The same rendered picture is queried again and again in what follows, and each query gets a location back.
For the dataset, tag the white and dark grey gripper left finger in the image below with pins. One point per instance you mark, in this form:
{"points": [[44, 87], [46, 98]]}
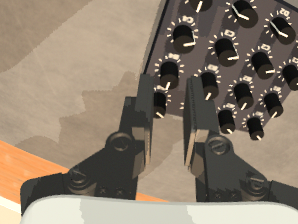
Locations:
{"points": [[113, 169]]}

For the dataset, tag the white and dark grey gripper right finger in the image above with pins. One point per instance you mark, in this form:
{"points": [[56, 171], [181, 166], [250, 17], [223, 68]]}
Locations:
{"points": [[228, 178]]}

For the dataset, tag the dark grey knob box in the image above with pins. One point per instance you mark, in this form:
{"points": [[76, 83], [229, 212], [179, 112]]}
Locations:
{"points": [[216, 27]]}

